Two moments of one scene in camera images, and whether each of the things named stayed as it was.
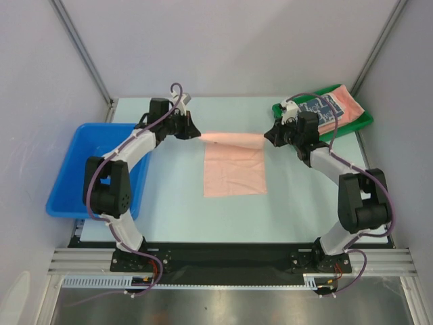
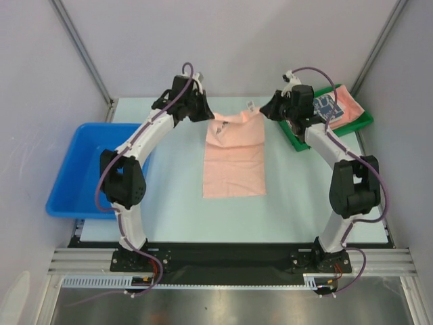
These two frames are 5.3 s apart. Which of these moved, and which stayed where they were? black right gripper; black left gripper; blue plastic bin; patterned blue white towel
Moved: black right gripper; black left gripper
Stayed: patterned blue white towel; blue plastic bin
